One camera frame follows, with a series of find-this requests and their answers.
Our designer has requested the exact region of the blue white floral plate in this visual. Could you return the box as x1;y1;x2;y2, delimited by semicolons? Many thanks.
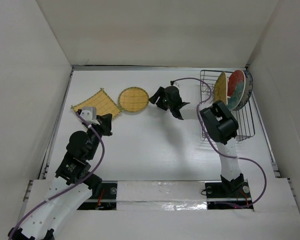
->
234;70;254;112

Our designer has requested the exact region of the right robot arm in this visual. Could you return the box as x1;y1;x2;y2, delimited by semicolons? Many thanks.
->
149;86;244;197

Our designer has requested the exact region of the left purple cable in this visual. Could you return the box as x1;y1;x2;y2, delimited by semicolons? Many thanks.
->
8;111;106;238

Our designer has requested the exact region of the square bamboo tray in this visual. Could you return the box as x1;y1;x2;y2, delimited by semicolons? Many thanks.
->
70;88;122;120

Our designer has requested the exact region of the round bamboo tray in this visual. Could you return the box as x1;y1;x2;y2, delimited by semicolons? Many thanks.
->
118;86;150;113

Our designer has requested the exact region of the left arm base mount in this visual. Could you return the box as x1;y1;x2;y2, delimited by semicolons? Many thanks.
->
78;181;118;211

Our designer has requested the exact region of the red teal floral plate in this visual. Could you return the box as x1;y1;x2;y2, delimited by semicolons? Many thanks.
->
227;70;246;111

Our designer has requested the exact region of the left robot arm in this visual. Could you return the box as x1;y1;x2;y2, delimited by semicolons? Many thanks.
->
8;109;113;240

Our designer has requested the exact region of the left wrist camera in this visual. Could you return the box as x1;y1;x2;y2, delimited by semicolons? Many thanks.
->
79;106;99;124

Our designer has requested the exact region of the scoop-shaped bamboo tray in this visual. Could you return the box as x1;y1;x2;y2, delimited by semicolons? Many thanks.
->
213;71;228;105

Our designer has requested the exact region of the purple cable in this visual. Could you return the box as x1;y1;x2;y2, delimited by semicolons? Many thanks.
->
8;111;106;238
169;77;268;209

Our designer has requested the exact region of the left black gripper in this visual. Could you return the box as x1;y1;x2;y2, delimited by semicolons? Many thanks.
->
85;113;113;159

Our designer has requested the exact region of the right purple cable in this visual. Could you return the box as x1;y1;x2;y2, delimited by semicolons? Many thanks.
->
169;77;268;209

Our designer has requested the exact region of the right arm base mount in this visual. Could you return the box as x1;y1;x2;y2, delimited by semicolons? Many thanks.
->
200;173;253;210

